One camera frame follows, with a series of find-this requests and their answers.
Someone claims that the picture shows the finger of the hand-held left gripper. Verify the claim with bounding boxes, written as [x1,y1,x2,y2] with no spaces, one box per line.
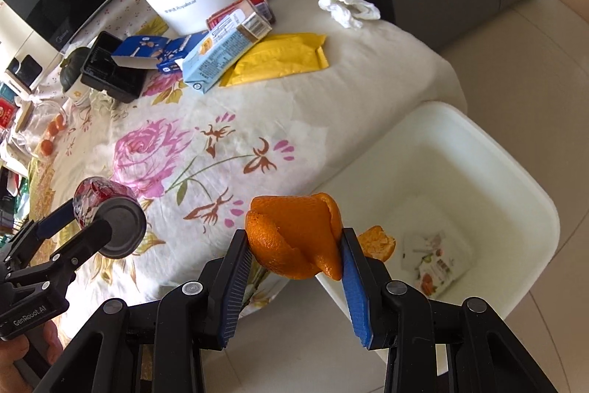
[0,200,79,265]
[6,220,115,291]

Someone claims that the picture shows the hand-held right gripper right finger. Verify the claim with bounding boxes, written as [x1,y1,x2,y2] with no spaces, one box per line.
[338,228,550,393]

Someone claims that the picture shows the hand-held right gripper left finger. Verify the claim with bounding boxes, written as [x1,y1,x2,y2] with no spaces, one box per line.
[39,229,254,393]

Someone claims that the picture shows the red drink can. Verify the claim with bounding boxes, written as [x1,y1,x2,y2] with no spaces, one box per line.
[73,176,148,259]

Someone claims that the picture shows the white plastic bin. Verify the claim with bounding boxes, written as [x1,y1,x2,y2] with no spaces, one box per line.
[315,101,561,378]

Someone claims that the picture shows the blue cardboard box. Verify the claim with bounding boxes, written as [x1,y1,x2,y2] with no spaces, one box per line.
[156,31,210,71]
[113,35,169,69]

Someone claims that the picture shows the white tissue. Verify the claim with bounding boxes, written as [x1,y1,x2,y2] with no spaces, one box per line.
[318,0,382,28]

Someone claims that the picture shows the person's left hand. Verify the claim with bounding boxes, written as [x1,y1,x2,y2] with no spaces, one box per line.
[0,322,63,393]

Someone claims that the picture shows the small orange peel piece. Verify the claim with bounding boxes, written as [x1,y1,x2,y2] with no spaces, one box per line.
[358,225,396,261]

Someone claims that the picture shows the white printed packet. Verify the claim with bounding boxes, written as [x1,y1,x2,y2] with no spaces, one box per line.
[400,231,475,297]

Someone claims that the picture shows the red packet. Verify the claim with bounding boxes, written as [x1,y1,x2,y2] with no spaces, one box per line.
[0,98,19,131]

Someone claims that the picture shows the small black device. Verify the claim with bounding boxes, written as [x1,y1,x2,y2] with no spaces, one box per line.
[9,56,44,87]

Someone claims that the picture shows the black plastic tray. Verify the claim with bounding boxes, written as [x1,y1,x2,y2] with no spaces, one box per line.
[80,31,148,103]

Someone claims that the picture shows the floral tablecloth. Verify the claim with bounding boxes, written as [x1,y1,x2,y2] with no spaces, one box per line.
[18,0,468,338]

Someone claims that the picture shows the light blue carton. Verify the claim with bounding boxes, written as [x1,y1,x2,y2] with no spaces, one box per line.
[181,16,258,94]

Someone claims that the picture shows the small tan box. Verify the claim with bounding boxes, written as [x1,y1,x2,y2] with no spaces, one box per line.
[236,12,272,41]

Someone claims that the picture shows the red white box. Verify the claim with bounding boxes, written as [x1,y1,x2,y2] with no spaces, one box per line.
[241,0,277,23]

